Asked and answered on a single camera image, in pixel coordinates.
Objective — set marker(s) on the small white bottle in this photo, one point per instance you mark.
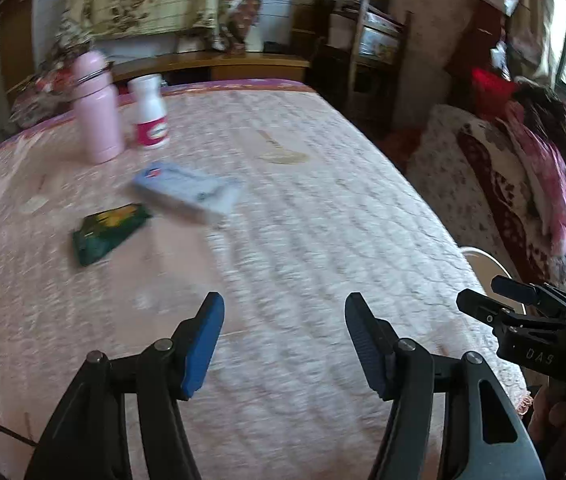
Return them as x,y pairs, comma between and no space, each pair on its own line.
150,115

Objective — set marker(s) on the person's right hand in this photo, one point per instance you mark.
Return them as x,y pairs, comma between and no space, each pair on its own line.
563,416

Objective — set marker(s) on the round beige bin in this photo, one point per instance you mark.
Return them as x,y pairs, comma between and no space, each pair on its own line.
483,260

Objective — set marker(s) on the dark wooden shelf rack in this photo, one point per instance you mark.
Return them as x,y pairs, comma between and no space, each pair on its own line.
363,80

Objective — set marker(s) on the beige scrap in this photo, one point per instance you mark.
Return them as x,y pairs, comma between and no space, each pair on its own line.
283,157

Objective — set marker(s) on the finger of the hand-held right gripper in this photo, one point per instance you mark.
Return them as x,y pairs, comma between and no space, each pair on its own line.
480,307
513,287

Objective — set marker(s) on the dark brown garment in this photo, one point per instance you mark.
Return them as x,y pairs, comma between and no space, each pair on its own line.
553,110

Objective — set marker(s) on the brown patterned cloth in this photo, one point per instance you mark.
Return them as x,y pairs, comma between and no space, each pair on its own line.
243,15

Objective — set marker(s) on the floral covered sofa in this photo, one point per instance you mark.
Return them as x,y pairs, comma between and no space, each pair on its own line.
443,160

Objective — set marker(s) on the white printed box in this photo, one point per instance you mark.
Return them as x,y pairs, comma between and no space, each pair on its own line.
375,45

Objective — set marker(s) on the pink floral garment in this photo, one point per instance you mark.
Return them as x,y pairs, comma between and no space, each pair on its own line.
563,195

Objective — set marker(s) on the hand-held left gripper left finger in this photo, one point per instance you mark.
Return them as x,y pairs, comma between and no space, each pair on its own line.
203,345

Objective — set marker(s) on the blue and white packet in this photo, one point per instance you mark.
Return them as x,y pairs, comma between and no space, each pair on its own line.
183,190

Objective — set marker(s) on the dark floral cloth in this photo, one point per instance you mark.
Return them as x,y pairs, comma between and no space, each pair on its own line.
48,85

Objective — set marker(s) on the green packet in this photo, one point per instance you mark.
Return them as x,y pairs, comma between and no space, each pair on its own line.
108,232

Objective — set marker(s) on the wooden bed frame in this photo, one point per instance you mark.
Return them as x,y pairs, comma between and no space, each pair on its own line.
243,62

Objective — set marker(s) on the pink bottle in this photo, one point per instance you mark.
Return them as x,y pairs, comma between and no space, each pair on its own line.
95,115

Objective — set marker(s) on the beige curtain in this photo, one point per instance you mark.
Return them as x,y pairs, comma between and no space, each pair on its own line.
533,15

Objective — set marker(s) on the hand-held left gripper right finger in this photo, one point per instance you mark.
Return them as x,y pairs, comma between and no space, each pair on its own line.
368,345

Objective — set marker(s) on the red cloth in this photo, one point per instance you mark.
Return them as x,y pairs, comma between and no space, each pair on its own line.
493,82

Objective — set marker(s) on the cream floral blanket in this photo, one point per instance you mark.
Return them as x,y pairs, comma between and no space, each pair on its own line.
138,0

